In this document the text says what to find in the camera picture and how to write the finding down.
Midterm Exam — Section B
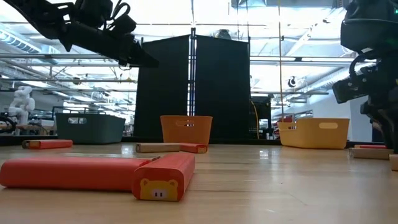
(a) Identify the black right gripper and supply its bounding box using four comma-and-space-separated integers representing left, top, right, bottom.
360, 55, 398, 154

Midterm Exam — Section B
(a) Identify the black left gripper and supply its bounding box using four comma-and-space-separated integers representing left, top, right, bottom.
61, 19, 160, 68

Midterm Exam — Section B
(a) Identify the yellow plastic bin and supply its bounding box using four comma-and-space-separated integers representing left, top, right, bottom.
277, 117, 350, 149

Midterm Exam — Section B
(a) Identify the red block with lion face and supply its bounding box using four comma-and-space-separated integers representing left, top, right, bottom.
131, 152, 197, 202

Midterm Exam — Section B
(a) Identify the black folding partition screen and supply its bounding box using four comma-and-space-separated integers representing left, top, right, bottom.
133, 27, 251, 141

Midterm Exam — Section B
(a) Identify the teal plastic bin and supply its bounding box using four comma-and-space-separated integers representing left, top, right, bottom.
55, 112, 126, 145

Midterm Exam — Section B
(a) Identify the orange plastic bin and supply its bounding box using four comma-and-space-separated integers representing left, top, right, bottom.
160, 114, 213, 146

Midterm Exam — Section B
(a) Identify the cluttered workbench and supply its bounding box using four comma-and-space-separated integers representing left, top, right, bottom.
0, 111, 57, 136

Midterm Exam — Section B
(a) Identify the white humanoid robot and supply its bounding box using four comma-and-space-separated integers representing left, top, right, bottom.
7, 85, 36, 125

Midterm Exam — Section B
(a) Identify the thin metal pole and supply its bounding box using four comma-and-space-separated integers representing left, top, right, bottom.
277, 0, 284, 119

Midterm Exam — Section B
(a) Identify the black equipment rack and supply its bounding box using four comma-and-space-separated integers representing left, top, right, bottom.
250, 95, 272, 139

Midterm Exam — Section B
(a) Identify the black left camera cable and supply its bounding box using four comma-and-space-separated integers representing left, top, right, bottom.
107, 1, 138, 35

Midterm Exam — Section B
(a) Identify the black camera cable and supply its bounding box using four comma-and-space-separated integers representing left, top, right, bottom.
107, 1, 138, 35
348, 49, 379, 82

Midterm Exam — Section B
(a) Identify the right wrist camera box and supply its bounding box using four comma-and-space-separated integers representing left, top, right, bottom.
331, 74, 374, 105

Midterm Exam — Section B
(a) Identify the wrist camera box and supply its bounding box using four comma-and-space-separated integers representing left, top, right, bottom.
73, 0, 113, 20
331, 74, 374, 105

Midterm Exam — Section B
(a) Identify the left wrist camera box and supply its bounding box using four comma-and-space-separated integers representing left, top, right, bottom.
73, 0, 113, 20

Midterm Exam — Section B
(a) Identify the black right camera cable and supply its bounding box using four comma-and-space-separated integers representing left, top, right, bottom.
348, 49, 379, 82

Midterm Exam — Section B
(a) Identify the yellow extension cable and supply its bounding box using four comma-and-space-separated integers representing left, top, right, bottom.
251, 99, 261, 140

